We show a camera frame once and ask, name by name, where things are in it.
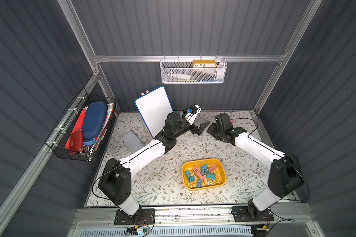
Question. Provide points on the small whiteboard blue frame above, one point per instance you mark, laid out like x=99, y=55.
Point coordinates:
x=154, y=108

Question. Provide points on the black wire side basket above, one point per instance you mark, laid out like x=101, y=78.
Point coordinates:
x=92, y=149

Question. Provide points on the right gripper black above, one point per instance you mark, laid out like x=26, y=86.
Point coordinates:
x=213, y=130

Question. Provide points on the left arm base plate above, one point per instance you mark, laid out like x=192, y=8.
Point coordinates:
x=142, y=216

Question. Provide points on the yellow plastic storage tray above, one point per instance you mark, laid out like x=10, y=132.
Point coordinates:
x=220, y=172

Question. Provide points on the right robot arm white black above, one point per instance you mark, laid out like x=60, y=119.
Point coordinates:
x=285, y=174

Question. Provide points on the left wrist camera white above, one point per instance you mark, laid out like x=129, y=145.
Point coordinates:
x=191, y=113

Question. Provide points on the teal binder clip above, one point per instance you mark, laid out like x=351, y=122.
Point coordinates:
x=191, y=179
x=211, y=176
x=205, y=168
x=188, y=175

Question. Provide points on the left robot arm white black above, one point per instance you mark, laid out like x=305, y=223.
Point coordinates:
x=116, y=180

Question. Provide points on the yellow binder clip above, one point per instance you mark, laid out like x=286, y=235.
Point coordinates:
x=192, y=185
x=217, y=182
x=205, y=182

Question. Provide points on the blue oval case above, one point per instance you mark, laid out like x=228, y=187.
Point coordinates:
x=94, y=120

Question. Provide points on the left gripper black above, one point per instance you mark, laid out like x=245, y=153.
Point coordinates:
x=194, y=128

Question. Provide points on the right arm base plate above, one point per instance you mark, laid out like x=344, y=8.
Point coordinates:
x=249, y=214

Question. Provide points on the white wire wall basket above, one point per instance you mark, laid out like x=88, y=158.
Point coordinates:
x=180, y=71

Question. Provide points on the yellow clock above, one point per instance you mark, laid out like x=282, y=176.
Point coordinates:
x=204, y=64

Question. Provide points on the translucent small plastic box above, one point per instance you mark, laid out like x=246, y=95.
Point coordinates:
x=132, y=141

